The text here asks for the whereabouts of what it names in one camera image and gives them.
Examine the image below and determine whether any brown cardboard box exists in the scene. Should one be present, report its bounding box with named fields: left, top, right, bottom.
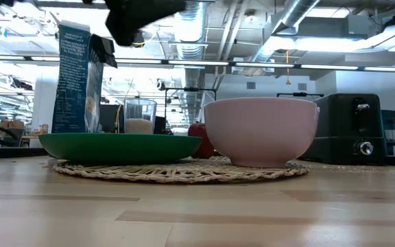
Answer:
left=0, top=119, right=25, bottom=130

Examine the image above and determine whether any black computer monitor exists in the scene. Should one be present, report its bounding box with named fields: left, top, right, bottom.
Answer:
left=99, top=104, right=125, bottom=134

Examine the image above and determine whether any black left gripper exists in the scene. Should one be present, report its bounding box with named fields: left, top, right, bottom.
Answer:
left=104, top=0, right=187, bottom=47

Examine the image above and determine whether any pale pink bowl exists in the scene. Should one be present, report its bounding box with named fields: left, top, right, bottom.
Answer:
left=203, top=97, right=321, bottom=169

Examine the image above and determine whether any red apple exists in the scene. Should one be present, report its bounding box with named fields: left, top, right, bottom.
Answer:
left=187, top=122, right=216, bottom=160

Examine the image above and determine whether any black ceiling dome camera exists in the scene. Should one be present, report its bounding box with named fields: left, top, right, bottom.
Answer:
left=131, top=32, right=146, bottom=49

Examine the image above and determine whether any blue Frosted Flakes cereal box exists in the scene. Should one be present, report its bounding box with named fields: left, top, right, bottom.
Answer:
left=51, top=20, right=118, bottom=134

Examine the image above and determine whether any silver ceiling air duct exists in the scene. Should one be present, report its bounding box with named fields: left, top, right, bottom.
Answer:
left=168, top=0, right=207, bottom=134

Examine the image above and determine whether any black toaster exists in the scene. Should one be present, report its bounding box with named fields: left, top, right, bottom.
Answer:
left=300, top=93, right=388, bottom=166

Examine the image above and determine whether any clear glass with milk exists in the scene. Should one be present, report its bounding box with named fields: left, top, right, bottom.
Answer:
left=123, top=98, right=158, bottom=135

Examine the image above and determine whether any round woven placemat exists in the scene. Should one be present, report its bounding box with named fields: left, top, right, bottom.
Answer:
left=53, top=154, right=311, bottom=184

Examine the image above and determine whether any green plate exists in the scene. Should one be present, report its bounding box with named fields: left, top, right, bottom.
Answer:
left=38, top=132, right=202, bottom=165

